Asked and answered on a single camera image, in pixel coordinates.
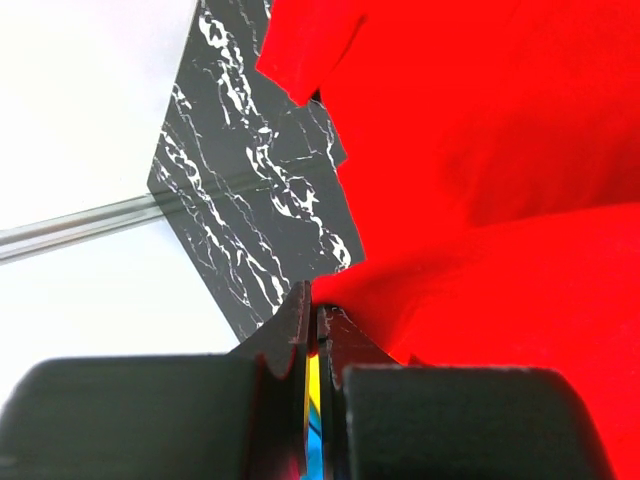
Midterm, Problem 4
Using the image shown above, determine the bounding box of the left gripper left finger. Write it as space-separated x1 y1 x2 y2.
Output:
1 282 313 479

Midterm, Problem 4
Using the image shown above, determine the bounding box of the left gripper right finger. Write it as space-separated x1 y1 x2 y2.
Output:
317 307 614 479

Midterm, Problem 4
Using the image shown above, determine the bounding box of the red t-shirt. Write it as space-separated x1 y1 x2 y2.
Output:
257 1 639 479

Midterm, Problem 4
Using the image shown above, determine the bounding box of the blue t-shirt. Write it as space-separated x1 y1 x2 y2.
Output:
301 423 324 480

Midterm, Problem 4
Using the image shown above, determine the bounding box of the yellow plastic bin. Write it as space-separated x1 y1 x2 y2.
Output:
308 355 321 430

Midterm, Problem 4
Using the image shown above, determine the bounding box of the left aluminium frame post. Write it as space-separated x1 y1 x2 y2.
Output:
1 194 163 264

